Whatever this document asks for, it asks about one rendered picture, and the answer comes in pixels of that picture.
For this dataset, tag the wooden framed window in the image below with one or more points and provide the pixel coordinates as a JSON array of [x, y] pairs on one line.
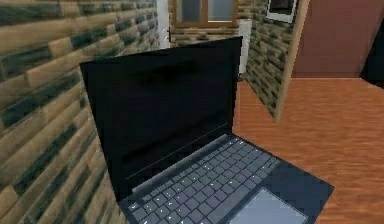
[[204, 12]]

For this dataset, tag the white room door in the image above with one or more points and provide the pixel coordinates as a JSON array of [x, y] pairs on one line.
[[163, 23]]

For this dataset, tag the black laptop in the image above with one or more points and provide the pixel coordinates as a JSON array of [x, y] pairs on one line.
[[173, 133]]

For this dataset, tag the black furniture block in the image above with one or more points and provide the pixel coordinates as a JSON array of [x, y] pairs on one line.
[[375, 58]]

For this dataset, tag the white framed wall picture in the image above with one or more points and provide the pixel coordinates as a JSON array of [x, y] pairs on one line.
[[281, 9]]

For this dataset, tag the white cabinet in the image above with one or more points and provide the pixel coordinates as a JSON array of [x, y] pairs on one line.
[[245, 46]]

